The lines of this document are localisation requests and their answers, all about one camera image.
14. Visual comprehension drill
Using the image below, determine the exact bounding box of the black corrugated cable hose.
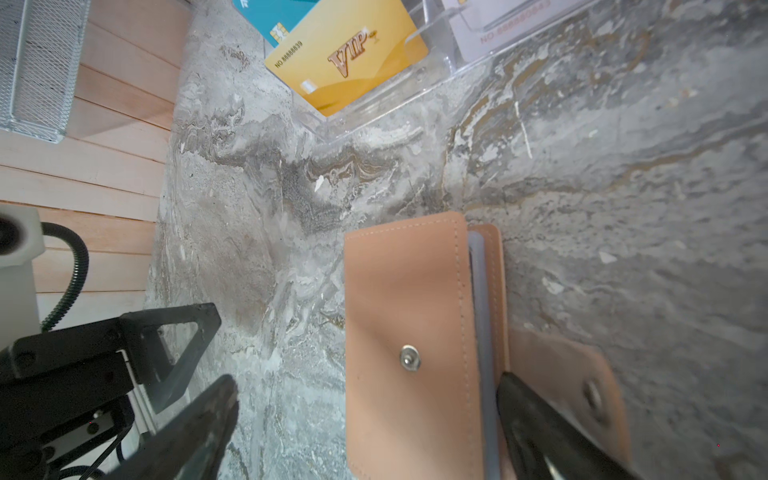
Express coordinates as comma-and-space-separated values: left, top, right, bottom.
39, 221, 91, 334

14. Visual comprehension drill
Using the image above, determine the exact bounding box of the white pink card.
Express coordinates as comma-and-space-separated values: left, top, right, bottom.
442, 0, 588, 63

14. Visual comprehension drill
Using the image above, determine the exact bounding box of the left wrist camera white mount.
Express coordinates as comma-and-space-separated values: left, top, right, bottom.
1, 204, 46, 349

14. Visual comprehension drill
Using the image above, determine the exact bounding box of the yellow VIP card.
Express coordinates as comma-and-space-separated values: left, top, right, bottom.
265, 0, 428, 117

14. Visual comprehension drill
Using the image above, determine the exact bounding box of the white wire mesh shelf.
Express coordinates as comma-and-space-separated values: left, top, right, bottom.
1, 0, 91, 144

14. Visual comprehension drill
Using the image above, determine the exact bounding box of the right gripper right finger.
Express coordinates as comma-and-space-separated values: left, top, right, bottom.
496, 372, 638, 479

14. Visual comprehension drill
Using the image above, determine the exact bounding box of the clear acrylic card stand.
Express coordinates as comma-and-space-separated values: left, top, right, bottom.
274, 1, 586, 142

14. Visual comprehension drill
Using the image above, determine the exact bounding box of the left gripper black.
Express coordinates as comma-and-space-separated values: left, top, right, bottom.
1, 303, 221, 479

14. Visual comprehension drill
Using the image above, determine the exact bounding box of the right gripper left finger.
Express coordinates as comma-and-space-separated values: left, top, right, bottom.
106, 375, 239, 480

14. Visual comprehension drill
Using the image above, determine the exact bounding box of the teal VIP card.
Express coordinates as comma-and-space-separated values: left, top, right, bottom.
232, 0, 318, 47

